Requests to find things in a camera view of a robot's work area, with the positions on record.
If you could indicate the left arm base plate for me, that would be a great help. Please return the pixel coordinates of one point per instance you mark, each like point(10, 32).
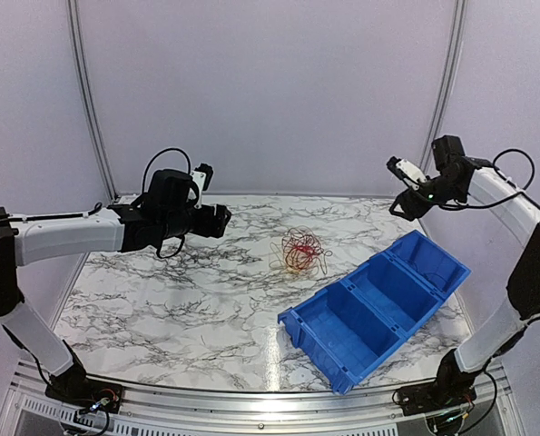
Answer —
point(90, 393)

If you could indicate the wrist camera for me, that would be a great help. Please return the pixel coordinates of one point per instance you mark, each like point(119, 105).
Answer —
point(407, 172)
point(200, 181)

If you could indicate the blue three-compartment bin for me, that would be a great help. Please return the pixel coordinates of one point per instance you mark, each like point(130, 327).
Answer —
point(351, 326)

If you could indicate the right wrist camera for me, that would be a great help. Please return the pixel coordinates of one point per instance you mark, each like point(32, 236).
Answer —
point(407, 172)

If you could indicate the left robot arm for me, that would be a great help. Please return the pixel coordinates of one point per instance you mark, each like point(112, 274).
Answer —
point(172, 207)

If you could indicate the aluminium front frame rail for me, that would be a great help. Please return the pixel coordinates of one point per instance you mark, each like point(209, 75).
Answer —
point(159, 410)

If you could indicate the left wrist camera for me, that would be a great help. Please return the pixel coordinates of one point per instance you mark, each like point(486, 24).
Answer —
point(200, 181)

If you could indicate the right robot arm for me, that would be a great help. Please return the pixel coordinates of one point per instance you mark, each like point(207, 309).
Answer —
point(463, 184)

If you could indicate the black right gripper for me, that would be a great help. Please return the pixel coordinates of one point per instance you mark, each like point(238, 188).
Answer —
point(408, 203)

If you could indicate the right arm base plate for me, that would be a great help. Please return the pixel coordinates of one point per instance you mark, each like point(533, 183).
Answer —
point(425, 397)

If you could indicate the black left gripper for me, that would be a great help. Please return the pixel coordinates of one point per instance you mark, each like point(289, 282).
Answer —
point(219, 222)

